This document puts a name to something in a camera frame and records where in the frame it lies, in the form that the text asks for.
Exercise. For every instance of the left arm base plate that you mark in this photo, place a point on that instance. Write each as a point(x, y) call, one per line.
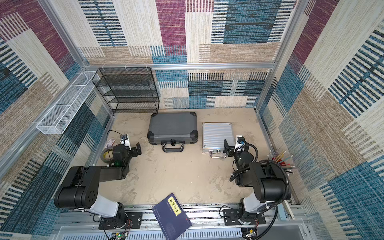
point(131, 220)

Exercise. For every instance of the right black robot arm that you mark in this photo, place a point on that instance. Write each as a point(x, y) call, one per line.
point(269, 181)

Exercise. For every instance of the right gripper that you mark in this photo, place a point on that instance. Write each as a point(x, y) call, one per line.
point(229, 148)

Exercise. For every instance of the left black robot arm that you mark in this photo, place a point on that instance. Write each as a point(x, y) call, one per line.
point(80, 187)

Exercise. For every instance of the white mesh wall basket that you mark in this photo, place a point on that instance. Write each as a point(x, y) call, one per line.
point(58, 118)

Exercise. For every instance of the red pencil cup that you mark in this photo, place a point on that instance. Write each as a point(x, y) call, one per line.
point(283, 160)

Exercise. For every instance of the large black poker case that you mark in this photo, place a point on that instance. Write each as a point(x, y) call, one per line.
point(173, 130)

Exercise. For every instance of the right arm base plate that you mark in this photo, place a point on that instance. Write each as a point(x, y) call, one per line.
point(233, 217)

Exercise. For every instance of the small pink card packet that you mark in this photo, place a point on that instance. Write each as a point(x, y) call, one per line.
point(110, 143)

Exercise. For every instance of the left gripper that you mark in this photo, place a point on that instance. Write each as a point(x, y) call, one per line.
point(135, 153)

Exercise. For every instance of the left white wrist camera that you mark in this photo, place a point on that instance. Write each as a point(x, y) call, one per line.
point(125, 141)

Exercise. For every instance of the dark blue book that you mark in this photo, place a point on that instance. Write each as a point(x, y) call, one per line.
point(171, 217)

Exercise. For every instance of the small silver aluminium case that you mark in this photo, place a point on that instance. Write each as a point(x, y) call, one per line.
point(217, 137)

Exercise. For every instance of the black wire shelf rack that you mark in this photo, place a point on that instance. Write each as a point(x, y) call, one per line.
point(128, 90)

